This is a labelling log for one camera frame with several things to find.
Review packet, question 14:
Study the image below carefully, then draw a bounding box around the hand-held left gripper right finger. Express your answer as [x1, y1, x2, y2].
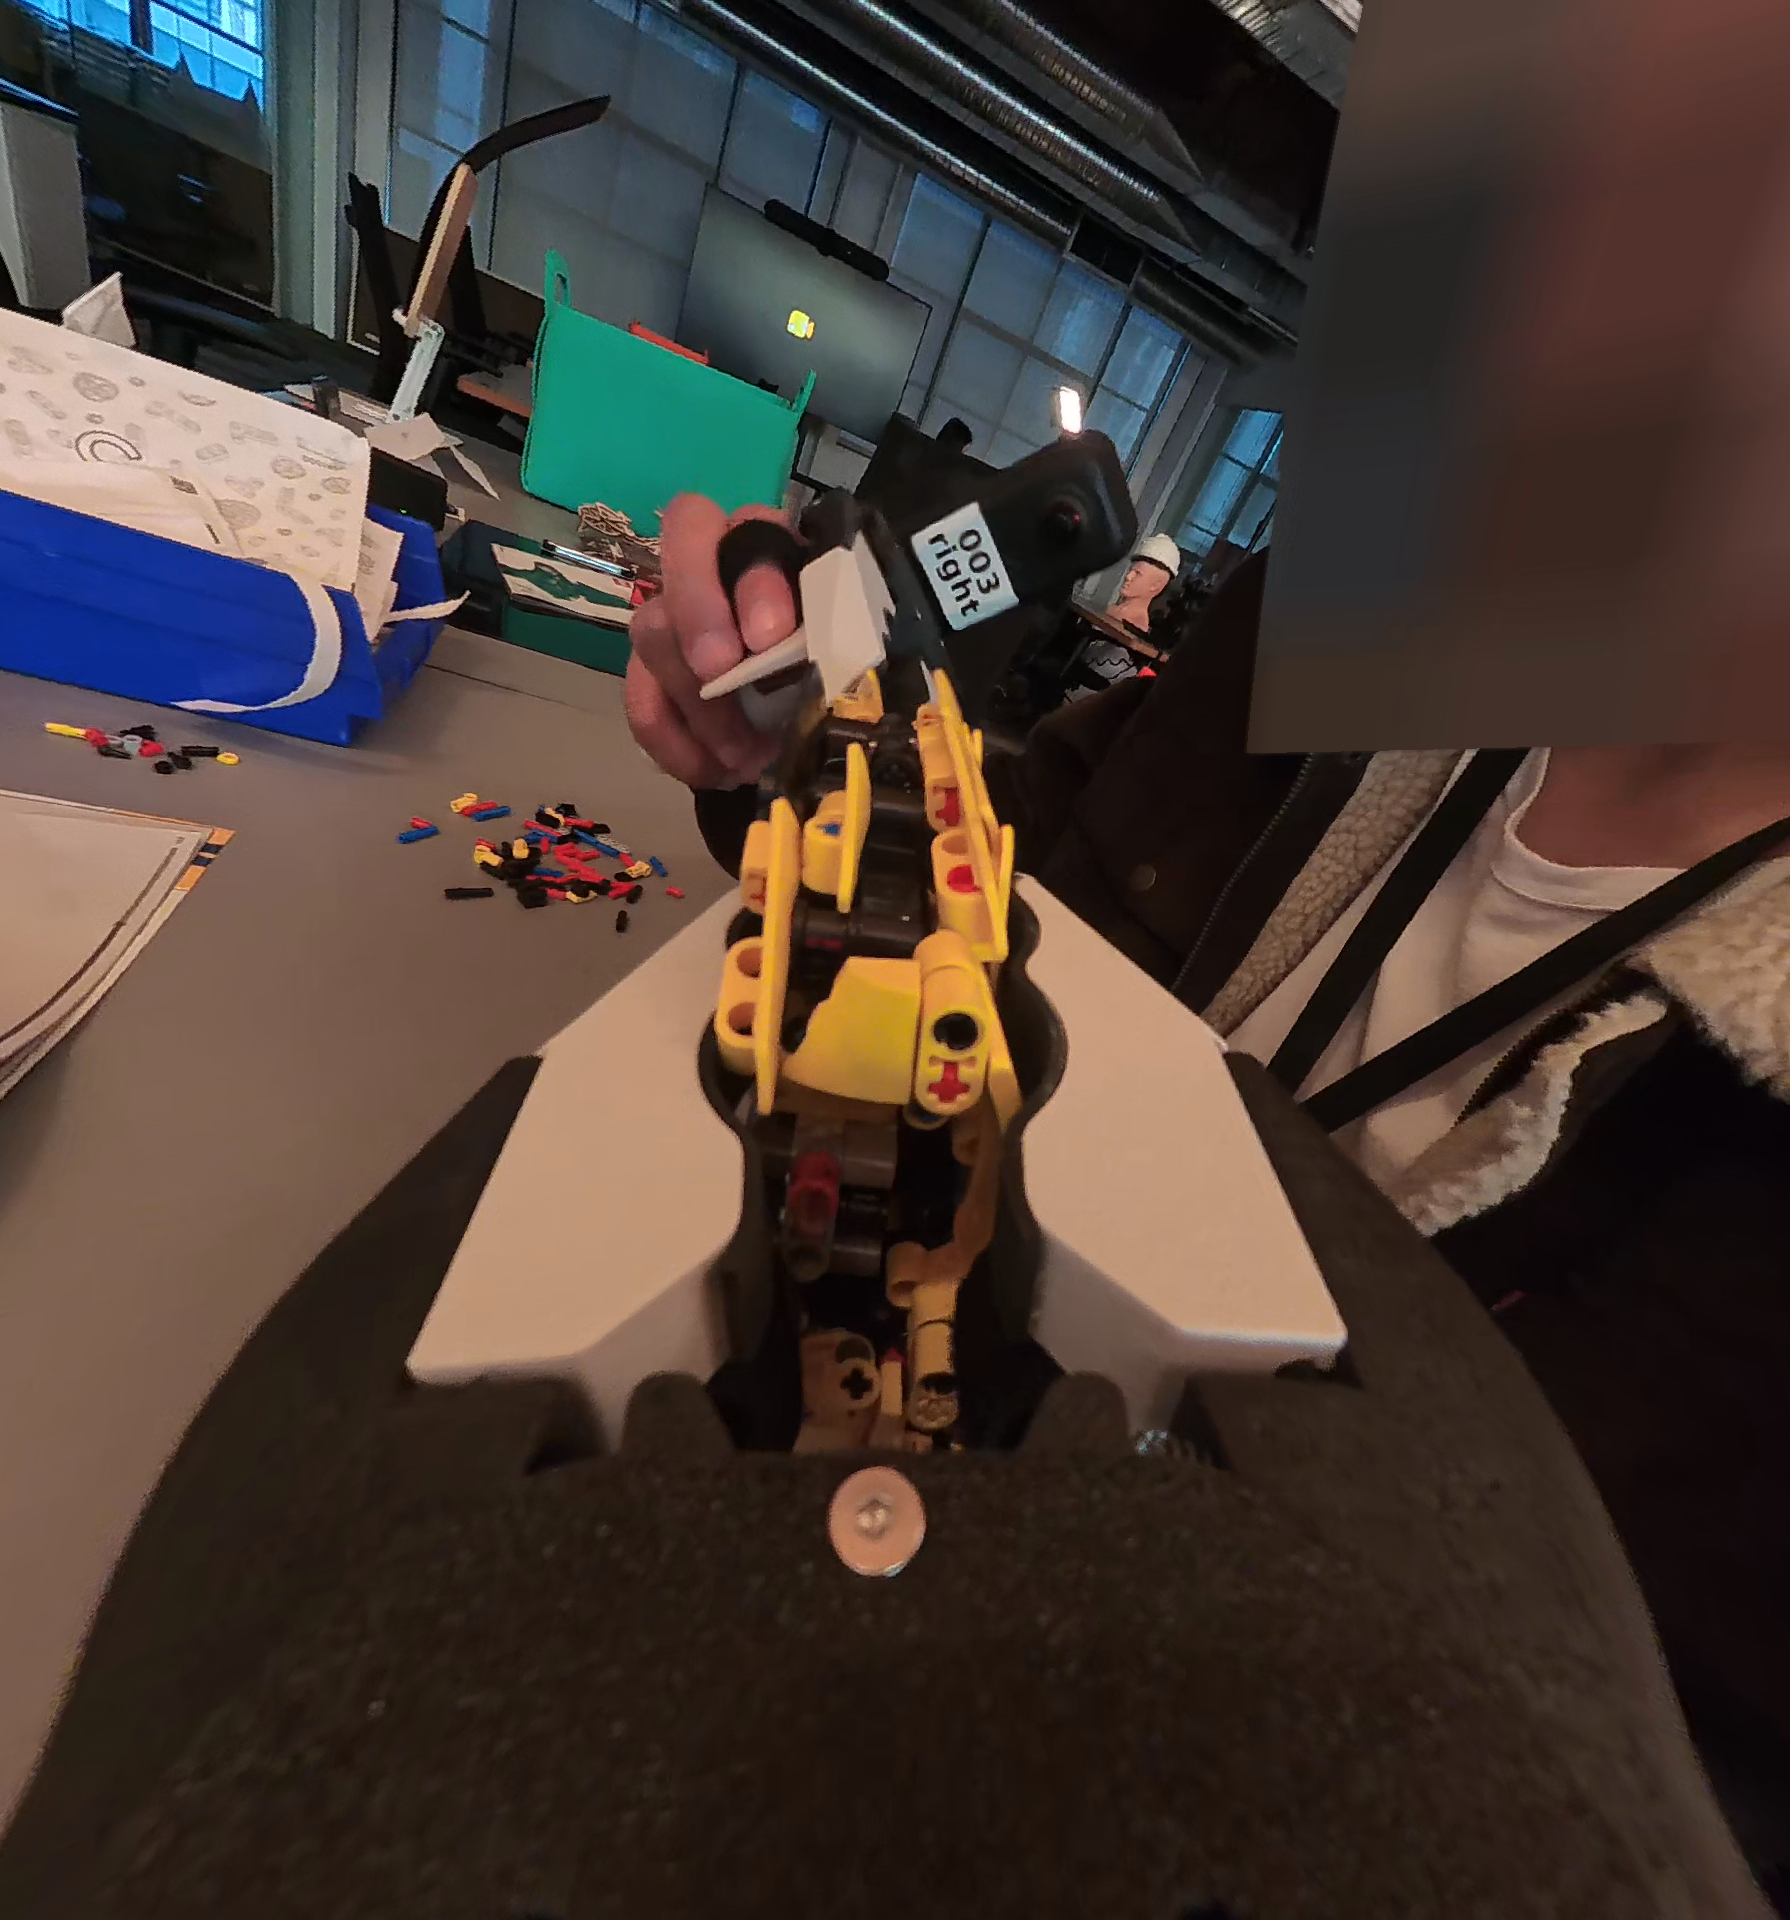
[1005, 871, 1349, 1442]

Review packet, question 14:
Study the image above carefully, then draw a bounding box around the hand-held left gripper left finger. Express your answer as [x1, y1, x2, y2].
[406, 886, 758, 1454]

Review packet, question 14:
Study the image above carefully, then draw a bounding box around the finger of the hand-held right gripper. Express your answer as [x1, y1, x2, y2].
[798, 545, 900, 706]

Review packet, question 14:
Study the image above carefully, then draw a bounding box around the yellow toy brick car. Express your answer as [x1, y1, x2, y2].
[711, 670, 1023, 1454]

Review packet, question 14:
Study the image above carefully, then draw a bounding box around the pile of coloured brick pins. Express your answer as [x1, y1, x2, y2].
[398, 792, 684, 937]

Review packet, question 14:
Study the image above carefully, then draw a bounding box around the instruction booklet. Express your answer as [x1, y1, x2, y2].
[0, 778, 236, 1162]

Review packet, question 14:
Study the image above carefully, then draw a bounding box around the person's right forearm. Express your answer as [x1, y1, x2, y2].
[692, 706, 1241, 1009]

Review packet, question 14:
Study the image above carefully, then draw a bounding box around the grey desk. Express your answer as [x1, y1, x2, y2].
[0, 434, 865, 1878]

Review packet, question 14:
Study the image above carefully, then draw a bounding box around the person's right hand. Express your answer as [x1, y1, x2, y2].
[622, 493, 840, 792]

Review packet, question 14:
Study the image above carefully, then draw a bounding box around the flat printed box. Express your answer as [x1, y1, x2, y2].
[487, 501, 659, 622]

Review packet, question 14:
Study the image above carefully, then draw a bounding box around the dark fleece-lined jacket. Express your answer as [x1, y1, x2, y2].
[1016, 554, 1790, 1920]

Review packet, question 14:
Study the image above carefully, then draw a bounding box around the small cluster of brick pins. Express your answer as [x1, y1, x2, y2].
[44, 721, 242, 778]

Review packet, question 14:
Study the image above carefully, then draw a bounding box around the blue plastic bin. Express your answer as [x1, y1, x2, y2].
[0, 467, 445, 744]

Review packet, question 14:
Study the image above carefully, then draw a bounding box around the white patterned paper bag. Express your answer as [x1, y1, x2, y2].
[0, 285, 470, 713]

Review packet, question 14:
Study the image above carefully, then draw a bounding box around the gridded window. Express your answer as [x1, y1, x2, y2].
[24, 0, 266, 109]

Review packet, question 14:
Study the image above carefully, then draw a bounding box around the large dark wall screen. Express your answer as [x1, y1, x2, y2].
[677, 186, 935, 447]

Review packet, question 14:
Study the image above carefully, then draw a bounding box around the black lanyard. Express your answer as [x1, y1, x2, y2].
[1261, 744, 1790, 1131]

